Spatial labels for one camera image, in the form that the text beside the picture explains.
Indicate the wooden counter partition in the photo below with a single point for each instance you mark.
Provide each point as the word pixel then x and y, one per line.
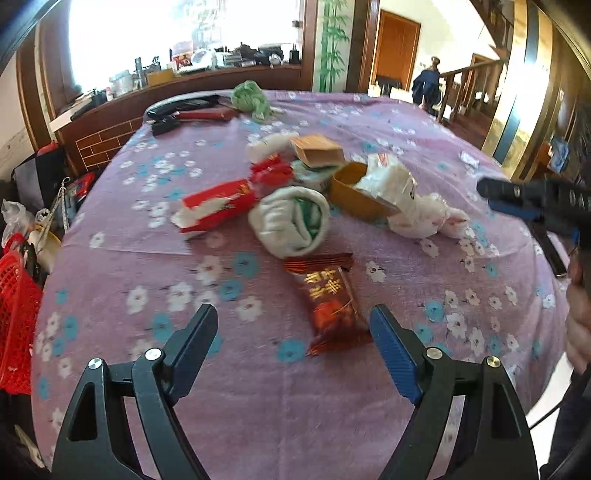
pixel 111 134

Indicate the row of counter clutter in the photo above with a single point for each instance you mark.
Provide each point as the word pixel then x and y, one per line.
pixel 207 57

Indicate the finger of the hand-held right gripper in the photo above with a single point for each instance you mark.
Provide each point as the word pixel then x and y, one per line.
pixel 508 189
pixel 515 208

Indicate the white plastic bag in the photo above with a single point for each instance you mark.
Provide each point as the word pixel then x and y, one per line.
pixel 422 217

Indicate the dark blue jacket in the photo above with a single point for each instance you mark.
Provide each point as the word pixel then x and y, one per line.
pixel 427 85

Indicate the yellow bucket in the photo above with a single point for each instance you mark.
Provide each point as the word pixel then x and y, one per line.
pixel 46 244

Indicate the green white packet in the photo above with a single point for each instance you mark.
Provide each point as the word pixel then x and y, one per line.
pixel 311 177

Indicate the white tissue roll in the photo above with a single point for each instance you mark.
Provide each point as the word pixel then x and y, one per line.
pixel 270 144

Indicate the small white paper scrap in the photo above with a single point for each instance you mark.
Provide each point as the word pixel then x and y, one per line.
pixel 468 158

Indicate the person's dark clothing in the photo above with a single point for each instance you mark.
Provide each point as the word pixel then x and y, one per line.
pixel 570 429

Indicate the brown cardboard box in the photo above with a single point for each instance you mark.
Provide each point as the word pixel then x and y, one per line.
pixel 318 150

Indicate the bamboo wall painting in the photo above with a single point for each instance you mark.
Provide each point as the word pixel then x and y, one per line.
pixel 331 41

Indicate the dark red snack wrapper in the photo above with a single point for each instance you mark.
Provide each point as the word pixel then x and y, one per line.
pixel 330 300

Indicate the shiny red wrapper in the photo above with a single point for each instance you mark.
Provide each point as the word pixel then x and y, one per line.
pixel 270 170

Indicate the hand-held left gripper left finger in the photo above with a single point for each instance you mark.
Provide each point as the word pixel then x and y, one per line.
pixel 198 337

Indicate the red plastic basket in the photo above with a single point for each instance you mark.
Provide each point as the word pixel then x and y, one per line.
pixel 18 323

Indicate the white tissue pack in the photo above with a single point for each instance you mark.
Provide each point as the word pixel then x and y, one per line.
pixel 388 177

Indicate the black phone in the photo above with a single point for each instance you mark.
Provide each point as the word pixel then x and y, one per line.
pixel 553 256

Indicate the red blue bag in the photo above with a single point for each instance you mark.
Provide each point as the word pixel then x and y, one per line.
pixel 82 189

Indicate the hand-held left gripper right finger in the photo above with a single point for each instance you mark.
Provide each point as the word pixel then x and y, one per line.
pixel 392 350

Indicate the clear plastic bag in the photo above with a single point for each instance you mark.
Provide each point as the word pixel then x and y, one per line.
pixel 13 217

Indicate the red tissue packet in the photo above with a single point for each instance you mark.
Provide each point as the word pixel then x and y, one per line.
pixel 217 203

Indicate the grey black bag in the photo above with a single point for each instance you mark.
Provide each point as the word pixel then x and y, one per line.
pixel 39 175

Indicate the wooden door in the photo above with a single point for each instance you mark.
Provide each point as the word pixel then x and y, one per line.
pixel 396 50

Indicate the wooden stair railing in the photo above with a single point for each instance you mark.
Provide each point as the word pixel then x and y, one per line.
pixel 471 87

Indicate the person's right hand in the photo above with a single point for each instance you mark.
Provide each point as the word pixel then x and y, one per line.
pixel 579 332

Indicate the white rolled cloth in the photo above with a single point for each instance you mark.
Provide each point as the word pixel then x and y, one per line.
pixel 288 221

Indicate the small black case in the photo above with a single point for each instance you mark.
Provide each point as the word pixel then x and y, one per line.
pixel 165 124

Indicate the green plastic bag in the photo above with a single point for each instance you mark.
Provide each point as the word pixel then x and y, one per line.
pixel 249 99

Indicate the purple floral tablecloth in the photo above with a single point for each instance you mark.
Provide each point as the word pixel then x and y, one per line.
pixel 258 415

